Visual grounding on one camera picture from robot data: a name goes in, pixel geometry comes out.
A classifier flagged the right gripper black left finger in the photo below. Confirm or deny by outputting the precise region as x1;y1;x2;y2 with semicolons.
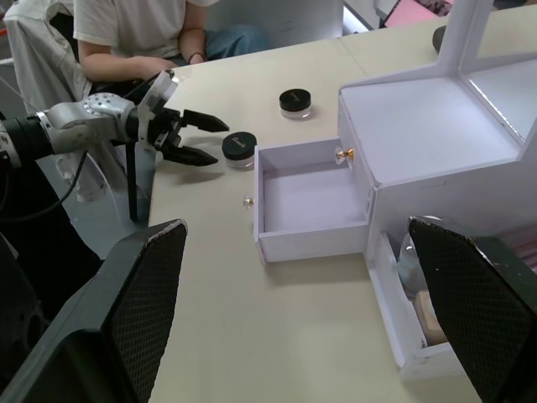
0;218;188;403

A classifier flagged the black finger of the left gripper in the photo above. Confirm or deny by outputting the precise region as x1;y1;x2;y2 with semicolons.
162;144;221;168
182;109;232;133

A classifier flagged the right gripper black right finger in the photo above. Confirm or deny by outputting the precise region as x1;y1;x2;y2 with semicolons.
408;215;537;403

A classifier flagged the beige makeup sponge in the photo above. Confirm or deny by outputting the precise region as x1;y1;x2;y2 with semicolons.
414;290;449;348

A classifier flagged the pale teal makeup sponge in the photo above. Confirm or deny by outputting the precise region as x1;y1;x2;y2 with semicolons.
395;234;425;291

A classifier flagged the white organizer drawer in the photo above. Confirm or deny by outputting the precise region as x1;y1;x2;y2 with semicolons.
334;89;378;189
368;229;467;384
241;138;373;266

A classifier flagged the white makeup organizer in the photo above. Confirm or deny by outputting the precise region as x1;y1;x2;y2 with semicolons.
336;0;537;276

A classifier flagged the black lid compact jar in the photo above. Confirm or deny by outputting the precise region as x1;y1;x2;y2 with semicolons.
221;132;258;170
279;88;314;121

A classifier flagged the black table leg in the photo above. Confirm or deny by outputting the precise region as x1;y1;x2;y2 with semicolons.
124;140;139;223

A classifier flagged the person's blue jeans leg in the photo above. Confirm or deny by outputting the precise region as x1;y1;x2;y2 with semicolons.
204;24;272;62

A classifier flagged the person's white t-shirt torso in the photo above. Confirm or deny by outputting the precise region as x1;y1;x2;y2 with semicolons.
73;0;210;60

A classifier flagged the pink sheet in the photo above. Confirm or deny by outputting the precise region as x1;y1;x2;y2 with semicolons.
383;0;456;27

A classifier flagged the dark round object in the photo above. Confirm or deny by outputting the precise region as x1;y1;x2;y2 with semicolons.
432;24;448;54

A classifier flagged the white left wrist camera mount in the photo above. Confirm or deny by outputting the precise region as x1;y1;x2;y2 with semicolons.
134;69;180;153

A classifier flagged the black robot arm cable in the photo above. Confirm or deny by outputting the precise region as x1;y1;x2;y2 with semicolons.
0;149;91;222

